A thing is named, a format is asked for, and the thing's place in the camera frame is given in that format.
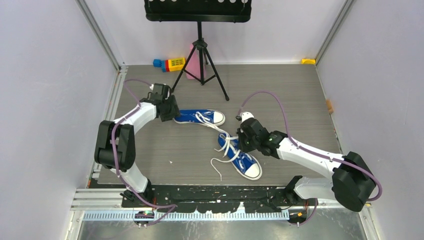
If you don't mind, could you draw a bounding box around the blue sneaker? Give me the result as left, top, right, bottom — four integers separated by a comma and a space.
210, 133, 263, 181
173, 109, 226, 126

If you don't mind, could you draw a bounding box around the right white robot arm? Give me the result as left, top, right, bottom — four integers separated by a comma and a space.
236, 112, 378, 212

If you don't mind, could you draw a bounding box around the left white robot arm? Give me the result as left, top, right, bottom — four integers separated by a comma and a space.
94, 83, 180, 207

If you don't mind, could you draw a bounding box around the colourful toy block phone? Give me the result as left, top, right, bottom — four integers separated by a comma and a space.
152, 57, 186, 73

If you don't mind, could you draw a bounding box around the pink foam block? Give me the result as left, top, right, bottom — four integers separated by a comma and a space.
186, 44, 201, 79

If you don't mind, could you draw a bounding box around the black music stand tripod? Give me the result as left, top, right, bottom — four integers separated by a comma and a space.
144, 0, 252, 101

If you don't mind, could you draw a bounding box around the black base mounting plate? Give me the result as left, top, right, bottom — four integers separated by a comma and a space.
120, 185, 316, 214

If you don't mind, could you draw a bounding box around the small wooden block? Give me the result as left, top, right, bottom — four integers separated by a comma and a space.
326, 99, 334, 115

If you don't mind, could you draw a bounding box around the yellow corner block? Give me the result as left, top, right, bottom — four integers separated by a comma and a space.
300, 58, 316, 65

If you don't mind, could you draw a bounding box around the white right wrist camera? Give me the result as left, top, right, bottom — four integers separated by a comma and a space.
235, 111, 255, 123

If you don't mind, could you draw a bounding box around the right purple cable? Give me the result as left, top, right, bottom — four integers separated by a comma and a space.
238, 90, 383, 202

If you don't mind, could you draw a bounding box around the aluminium frame rail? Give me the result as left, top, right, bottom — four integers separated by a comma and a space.
70, 188, 125, 211

